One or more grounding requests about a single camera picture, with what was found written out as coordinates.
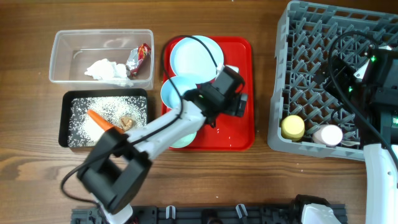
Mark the yellow plastic cup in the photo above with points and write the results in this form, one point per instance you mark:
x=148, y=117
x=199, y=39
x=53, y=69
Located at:
x=293, y=128

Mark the white rice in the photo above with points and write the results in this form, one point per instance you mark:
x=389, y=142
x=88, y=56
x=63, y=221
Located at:
x=84, y=132

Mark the grey dishwasher rack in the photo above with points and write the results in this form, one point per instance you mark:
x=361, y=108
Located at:
x=305, y=33

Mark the clear plastic bin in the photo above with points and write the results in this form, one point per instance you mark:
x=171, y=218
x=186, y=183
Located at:
x=76, y=50

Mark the orange carrot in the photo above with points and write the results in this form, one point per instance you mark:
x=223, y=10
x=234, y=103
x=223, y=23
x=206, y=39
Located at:
x=101, y=122

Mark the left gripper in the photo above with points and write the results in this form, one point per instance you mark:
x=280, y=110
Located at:
x=240, y=104

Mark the brown food lump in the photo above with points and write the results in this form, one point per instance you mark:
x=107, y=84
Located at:
x=126, y=123

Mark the black plastic tray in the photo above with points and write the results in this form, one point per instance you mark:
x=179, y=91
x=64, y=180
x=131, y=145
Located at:
x=71, y=95

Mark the red serving tray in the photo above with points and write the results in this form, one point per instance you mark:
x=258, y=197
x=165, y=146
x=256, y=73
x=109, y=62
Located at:
x=229, y=133

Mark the pink plastic cup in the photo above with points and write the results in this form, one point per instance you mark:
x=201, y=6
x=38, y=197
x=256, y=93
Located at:
x=328, y=134

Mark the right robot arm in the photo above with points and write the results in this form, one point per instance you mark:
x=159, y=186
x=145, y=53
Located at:
x=374, y=103

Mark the white tissue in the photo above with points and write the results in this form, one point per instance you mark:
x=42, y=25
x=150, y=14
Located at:
x=111, y=72

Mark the light blue bowl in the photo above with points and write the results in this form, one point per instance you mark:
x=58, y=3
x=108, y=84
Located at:
x=168, y=93

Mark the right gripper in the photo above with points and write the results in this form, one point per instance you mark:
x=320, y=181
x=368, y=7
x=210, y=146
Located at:
x=344, y=71

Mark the mint green bowl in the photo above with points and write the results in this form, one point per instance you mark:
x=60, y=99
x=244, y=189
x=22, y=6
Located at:
x=185, y=141

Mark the silver red snack wrapper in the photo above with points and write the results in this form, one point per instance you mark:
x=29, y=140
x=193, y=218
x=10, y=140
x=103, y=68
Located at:
x=137, y=58

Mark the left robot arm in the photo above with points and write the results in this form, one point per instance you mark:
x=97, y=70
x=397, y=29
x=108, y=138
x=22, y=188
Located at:
x=118, y=165

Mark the light blue plate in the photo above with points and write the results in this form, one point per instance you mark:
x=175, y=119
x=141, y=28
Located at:
x=190, y=59

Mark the white plastic spoon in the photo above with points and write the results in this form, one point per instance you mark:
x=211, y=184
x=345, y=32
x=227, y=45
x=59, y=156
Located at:
x=350, y=143

